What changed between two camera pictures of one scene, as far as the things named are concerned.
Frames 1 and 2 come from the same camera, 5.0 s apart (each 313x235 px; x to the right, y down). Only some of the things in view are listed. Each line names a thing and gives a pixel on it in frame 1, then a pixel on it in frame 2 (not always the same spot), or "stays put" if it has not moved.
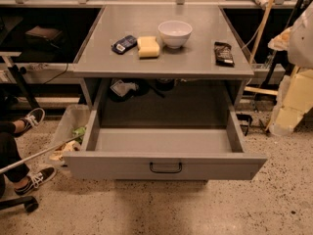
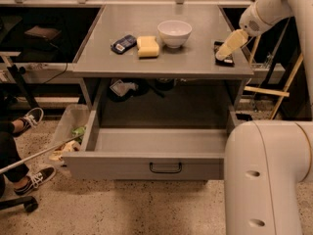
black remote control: x=223 y=55 stays put
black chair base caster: x=30 y=203 stays put
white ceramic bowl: x=174 y=33 stays put
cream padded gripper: x=301 y=41 to x=250 y=22
